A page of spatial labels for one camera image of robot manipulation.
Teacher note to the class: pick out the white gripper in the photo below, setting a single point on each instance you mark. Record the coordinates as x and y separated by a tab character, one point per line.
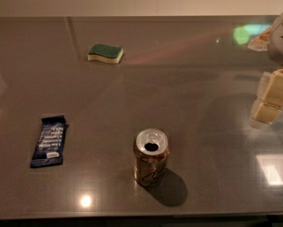
282	41

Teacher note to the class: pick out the dark blue snack wrapper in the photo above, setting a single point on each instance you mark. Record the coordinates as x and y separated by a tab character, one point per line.
49	148

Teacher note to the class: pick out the orange soda can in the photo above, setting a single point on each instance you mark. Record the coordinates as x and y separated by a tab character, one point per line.
151	150

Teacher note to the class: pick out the green and yellow sponge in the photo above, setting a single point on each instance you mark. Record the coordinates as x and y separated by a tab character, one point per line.
105	53

